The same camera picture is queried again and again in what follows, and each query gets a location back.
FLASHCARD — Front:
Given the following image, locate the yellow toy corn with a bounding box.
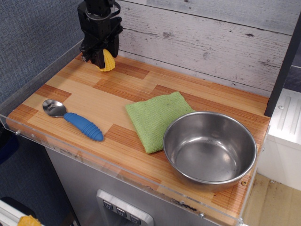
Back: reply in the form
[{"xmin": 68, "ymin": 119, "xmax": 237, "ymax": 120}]
[{"xmin": 96, "ymin": 49, "xmax": 115, "ymax": 72}]

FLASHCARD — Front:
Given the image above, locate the dark vertical right post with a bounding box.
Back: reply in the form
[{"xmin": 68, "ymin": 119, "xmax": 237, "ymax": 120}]
[{"xmin": 265, "ymin": 0, "xmax": 301, "ymax": 117}]

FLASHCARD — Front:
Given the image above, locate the green microfiber cloth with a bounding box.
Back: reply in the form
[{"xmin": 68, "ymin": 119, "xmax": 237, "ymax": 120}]
[{"xmin": 126, "ymin": 91, "xmax": 194, "ymax": 154}]

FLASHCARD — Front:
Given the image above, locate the white aluminium side cabinet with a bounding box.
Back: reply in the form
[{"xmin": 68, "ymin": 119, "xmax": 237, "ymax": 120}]
[{"xmin": 257, "ymin": 89, "xmax": 301, "ymax": 190}]

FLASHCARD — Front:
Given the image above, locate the yellow object bottom left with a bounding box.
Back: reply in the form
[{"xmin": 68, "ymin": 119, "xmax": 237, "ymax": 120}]
[{"xmin": 17, "ymin": 215, "xmax": 42, "ymax": 226}]

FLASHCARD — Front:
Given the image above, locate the clear acrylic table guard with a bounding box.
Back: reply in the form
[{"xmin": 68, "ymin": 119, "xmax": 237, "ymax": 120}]
[{"xmin": 0, "ymin": 36, "xmax": 270, "ymax": 226}]

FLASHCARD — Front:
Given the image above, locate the stainless steel bowl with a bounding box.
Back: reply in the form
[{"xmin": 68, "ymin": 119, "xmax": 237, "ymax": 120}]
[{"xmin": 163, "ymin": 112, "xmax": 257, "ymax": 192}]

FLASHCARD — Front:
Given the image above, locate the blue handled metal spoon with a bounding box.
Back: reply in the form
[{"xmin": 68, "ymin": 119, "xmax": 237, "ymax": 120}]
[{"xmin": 42, "ymin": 99, "xmax": 104, "ymax": 141}]

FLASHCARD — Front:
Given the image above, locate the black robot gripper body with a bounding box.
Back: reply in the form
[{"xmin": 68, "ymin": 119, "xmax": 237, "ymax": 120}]
[{"xmin": 77, "ymin": 0, "xmax": 123, "ymax": 58}]

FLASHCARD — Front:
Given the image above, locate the grey dispenser control panel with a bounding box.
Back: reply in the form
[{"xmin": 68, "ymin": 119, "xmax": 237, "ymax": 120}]
[{"xmin": 96, "ymin": 189, "xmax": 154, "ymax": 226}]

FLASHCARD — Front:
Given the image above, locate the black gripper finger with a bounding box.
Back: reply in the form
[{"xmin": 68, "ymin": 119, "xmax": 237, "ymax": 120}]
[
  {"xmin": 90, "ymin": 49, "xmax": 105, "ymax": 68},
  {"xmin": 106, "ymin": 35, "xmax": 119, "ymax": 57}
]

